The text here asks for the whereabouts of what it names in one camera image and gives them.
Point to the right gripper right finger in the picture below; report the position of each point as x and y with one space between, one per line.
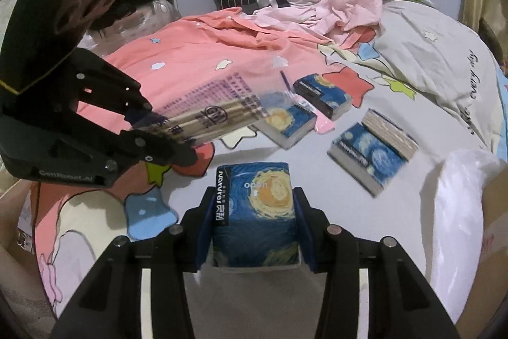
311 224

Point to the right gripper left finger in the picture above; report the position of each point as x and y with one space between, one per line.
198 224

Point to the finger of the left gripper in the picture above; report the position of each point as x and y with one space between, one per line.
138 146
140 120

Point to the starry night tissue pack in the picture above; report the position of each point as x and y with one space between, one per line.
254 216

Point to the bag of wooden chopsticks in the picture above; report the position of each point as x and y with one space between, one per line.
217 108

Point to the pink packet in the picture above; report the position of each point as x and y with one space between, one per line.
323 125

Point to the cartoon patterned bed quilt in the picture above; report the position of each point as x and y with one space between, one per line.
429 74

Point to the white plastic bag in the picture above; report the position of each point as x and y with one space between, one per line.
458 225

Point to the brown cardboard box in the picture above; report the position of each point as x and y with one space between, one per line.
487 301

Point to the gold curtain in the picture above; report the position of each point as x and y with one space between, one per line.
488 18

